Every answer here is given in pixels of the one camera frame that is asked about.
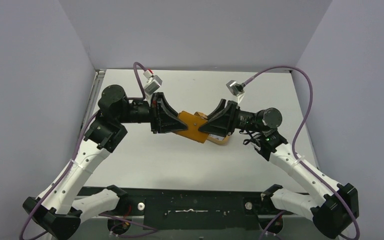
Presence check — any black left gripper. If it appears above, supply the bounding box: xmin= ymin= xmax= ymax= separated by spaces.
xmin=117 ymin=92 xmax=188 ymax=134

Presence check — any orange leather card holder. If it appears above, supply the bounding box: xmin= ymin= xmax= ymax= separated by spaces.
xmin=174 ymin=111 xmax=209 ymax=144

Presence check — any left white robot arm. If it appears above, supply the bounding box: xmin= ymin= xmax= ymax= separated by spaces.
xmin=23 ymin=84 xmax=188 ymax=240

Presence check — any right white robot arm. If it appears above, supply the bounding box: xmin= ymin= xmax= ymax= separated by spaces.
xmin=198 ymin=99 xmax=359 ymax=239

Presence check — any tan oval tray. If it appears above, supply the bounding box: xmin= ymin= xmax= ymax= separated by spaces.
xmin=194 ymin=111 xmax=232 ymax=147

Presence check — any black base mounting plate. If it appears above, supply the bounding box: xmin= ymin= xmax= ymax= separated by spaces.
xmin=77 ymin=188 xmax=311 ymax=239

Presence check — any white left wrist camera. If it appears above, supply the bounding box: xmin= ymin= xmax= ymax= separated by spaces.
xmin=143 ymin=75 xmax=163 ymax=97

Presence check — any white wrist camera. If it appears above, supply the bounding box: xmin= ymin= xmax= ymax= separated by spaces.
xmin=143 ymin=75 xmax=163 ymax=97
xmin=226 ymin=80 xmax=246 ymax=104

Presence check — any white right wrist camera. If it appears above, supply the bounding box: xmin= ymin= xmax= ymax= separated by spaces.
xmin=226 ymin=80 xmax=246 ymax=104

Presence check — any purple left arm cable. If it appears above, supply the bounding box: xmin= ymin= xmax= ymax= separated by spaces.
xmin=18 ymin=61 xmax=158 ymax=240

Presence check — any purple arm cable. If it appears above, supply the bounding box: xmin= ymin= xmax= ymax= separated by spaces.
xmin=238 ymin=65 xmax=361 ymax=240
xmin=18 ymin=61 xmax=158 ymax=240

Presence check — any aluminium side rail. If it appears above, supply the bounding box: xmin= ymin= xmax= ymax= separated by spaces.
xmin=81 ymin=69 xmax=107 ymax=130

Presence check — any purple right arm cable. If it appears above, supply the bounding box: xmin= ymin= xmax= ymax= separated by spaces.
xmin=238 ymin=65 xmax=361 ymax=240

